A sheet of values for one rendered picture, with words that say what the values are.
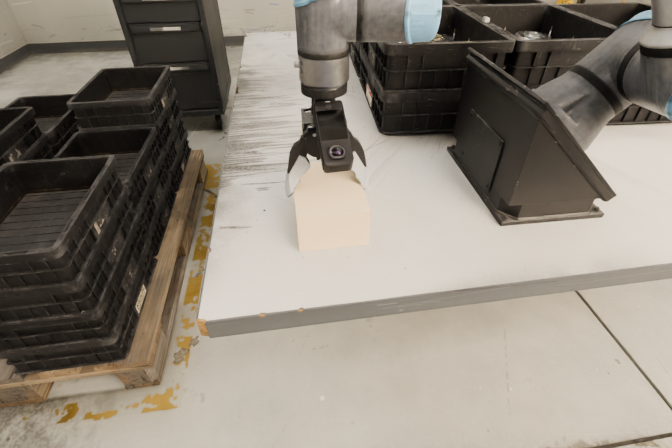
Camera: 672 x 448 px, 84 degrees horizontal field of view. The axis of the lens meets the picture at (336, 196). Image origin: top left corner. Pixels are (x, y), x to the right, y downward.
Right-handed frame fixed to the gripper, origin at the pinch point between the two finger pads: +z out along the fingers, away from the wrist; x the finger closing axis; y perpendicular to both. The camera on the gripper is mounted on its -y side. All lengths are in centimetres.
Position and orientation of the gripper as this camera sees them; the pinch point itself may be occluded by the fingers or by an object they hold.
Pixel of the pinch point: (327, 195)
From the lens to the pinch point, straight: 67.2
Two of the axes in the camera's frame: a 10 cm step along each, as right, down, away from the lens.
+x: -9.9, 0.9, -1.2
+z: 0.0, 8.0, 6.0
